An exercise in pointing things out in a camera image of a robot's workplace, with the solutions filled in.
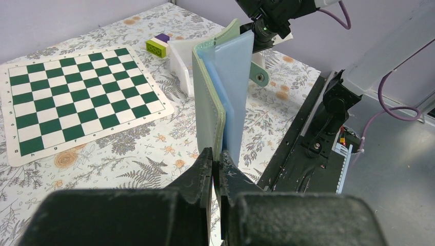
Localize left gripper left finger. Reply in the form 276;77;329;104
19;148;213;245

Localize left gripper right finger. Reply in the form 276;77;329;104
214;150;388;245

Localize green leather card holder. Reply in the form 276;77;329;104
192;18;269;166

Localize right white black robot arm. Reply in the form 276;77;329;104
274;1;434;106

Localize clear plastic compartment tray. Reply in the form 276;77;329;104
168;38;270;98

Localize green white chessboard mat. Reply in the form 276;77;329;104
1;45;174;167

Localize green purple toy block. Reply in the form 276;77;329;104
145;33;170;58

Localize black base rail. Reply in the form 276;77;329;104
256;69;364;195

